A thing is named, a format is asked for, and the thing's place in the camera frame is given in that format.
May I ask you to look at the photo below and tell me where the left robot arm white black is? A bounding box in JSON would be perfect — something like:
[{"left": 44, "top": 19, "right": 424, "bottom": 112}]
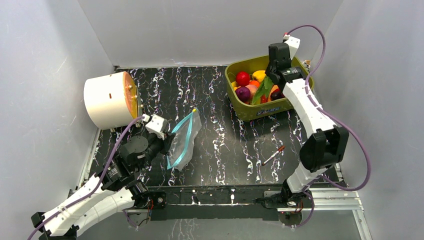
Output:
[{"left": 31, "top": 132, "right": 175, "bottom": 240}]

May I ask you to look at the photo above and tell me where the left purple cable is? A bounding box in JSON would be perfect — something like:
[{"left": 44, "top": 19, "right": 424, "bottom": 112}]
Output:
[{"left": 27, "top": 115, "right": 150, "bottom": 240}]

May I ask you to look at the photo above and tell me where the yellow toy bell pepper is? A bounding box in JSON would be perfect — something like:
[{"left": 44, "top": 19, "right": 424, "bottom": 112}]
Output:
[{"left": 251, "top": 70, "right": 267, "bottom": 83}]

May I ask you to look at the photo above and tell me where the white cylindrical appliance orange lid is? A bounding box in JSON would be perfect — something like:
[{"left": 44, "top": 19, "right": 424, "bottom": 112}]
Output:
[{"left": 83, "top": 71, "right": 142, "bottom": 130}]

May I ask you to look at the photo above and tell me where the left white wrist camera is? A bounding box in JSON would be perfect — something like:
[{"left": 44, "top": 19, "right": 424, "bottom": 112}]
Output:
[{"left": 143, "top": 114, "right": 168, "bottom": 140}]

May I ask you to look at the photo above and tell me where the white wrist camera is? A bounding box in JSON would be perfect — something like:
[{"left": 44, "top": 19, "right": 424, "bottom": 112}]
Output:
[
  {"left": 283, "top": 32, "right": 301, "bottom": 59},
  {"left": 143, "top": 114, "right": 168, "bottom": 140}
]

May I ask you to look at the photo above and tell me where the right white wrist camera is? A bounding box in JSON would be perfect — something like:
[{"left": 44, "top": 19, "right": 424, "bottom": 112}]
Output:
[{"left": 283, "top": 32, "right": 301, "bottom": 59}]

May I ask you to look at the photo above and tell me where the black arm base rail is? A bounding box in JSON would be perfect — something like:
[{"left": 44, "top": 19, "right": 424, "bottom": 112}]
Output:
[{"left": 145, "top": 185, "right": 312, "bottom": 222}]

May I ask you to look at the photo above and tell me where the red white marker pen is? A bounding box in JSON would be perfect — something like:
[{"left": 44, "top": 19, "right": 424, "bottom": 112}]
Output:
[{"left": 261, "top": 145, "right": 285, "bottom": 166}]

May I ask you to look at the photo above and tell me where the clear zip top bag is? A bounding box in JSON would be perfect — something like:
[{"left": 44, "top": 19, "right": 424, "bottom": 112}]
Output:
[{"left": 166, "top": 108, "right": 202, "bottom": 171}]

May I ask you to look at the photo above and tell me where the green toy leaf vegetable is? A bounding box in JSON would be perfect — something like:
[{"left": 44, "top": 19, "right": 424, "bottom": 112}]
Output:
[{"left": 251, "top": 76, "right": 274, "bottom": 105}]

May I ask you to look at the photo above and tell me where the olive green plastic bin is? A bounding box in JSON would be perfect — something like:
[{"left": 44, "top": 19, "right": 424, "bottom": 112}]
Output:
[{"left": 224, "top": 54, "right": 315, "bottom": 122}]

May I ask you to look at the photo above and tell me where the pink toy peach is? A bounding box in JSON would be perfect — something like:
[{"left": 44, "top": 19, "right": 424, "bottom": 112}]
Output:
[{"left": 245, "top": 84, "right": 259, "bottom": 100}]

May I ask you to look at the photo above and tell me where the red toy apple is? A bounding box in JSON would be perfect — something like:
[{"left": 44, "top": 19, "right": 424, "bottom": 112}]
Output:
[{"left": 235, "top": 71, "right": 251, "bottom": 87}]

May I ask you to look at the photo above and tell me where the purple toy onion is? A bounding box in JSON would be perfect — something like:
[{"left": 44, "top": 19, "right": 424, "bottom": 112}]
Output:
[{"left": 235, "top": 86, "right": 251, "bottom": 102}]

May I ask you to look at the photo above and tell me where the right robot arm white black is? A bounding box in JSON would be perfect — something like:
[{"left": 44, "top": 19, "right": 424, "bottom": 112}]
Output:
[{"left": 257, "top": 41, "right": 349, "bottom": 208}]

